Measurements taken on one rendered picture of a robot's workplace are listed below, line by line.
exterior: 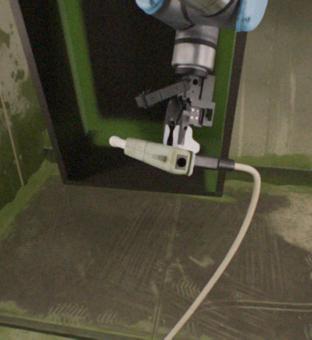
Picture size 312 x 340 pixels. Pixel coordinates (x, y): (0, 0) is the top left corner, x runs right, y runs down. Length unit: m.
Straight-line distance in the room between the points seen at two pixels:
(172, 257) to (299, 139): 1.03
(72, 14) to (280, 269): 1.33
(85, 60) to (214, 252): 1.00
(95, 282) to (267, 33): 1.67
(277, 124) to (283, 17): 0.63
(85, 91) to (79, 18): 0.30
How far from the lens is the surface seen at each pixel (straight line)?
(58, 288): 1.54
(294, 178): 2.15
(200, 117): 0.76
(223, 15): 0.58
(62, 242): 1.73
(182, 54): 0.74
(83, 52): 1.41
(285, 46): 2.25
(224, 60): 1.34
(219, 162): 0.80
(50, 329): 1.44
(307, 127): 2.16
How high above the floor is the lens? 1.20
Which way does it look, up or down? 32 degrees down
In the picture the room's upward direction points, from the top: straight up
